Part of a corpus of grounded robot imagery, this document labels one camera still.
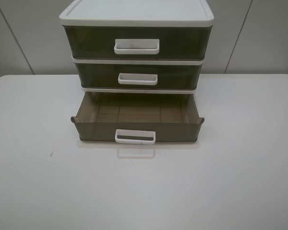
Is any dark translucent drawer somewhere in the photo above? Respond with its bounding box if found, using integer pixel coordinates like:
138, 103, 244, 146
64, 26, 211, 60
75, 63, 202, 91
71, 92, 204, 143

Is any white drawer cabinet frame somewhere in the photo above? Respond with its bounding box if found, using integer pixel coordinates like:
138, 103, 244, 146
59, 0, 214, 94

